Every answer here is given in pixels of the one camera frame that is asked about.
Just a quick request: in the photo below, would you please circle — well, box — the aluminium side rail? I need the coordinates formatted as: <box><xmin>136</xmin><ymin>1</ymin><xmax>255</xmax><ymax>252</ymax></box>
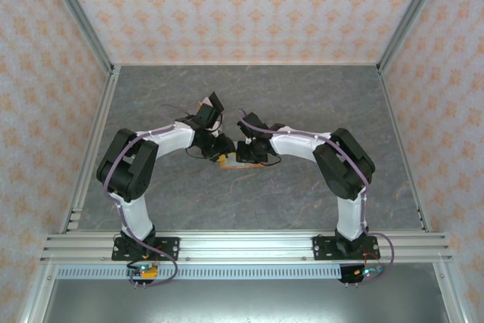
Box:
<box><xmin>60</xmin><ymin>65</ymin><xmax>122</xmax><ymax>234</ymax></box>
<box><xmin>377</xmin><ymin>67</ymin><xmax>433</xmax><ymax>233</ymax></box>

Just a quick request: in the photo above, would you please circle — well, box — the controller board with orange plug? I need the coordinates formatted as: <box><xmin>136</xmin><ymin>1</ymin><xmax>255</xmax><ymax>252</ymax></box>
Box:
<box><xmin>127</xmin><ymin>262</ymin><xmax>160</xmax><ymax>281</ymax></box>

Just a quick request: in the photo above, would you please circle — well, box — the black card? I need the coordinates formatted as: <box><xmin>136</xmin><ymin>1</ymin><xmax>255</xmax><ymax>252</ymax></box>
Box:
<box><xmin>208</xmin><ymin>91</ymin><xmax>227</xmax><ymax>113</ymax></box>

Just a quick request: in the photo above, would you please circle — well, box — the grey metal sheet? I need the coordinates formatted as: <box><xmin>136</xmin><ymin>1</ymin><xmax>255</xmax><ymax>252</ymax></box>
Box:
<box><xmin>41</xmin><ymin>279</ymin><xmax>451</xmax><ymax>323</ymax></box>

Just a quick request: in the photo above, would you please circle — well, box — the grey slotted cable duct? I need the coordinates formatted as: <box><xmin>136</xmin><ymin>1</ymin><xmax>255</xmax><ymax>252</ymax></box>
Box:
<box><xmin>56</xmin><ymin>265</ymin><xmax>343</xmax><ymax>281</ymax></box>

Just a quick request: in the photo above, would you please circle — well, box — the controller board with blue part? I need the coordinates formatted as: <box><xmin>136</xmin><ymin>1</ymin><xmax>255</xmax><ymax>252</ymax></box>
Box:
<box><xmin>341</xmin><ymin>264</ymin><xmax>385</xmax><ymax>284</ymax></box>

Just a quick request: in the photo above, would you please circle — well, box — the aluminium base beam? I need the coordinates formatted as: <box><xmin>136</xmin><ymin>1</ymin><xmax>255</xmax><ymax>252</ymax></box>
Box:
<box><xmin>39</xmin><ymin>230</ymin><xmax>455</xmax><ymax>263</ymax></box>

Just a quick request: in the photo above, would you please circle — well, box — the orange card holder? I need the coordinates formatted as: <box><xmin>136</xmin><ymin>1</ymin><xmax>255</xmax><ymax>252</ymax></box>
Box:
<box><xmin>218</xmin><ymin>151</ymin><xmax>270</xmax><ymax>172</ymax></box>

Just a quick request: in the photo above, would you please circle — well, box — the aluminium corner post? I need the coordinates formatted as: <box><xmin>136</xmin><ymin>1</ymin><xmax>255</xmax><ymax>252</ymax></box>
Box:
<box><xmin>39</xmin><ymin>0</ymin><xmax>116</xmax><ymax>74</ymax></box>
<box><xmin>377</xmin><ymin>0</ymin><xmax>451</xmax><ymax>74</ymax></box>

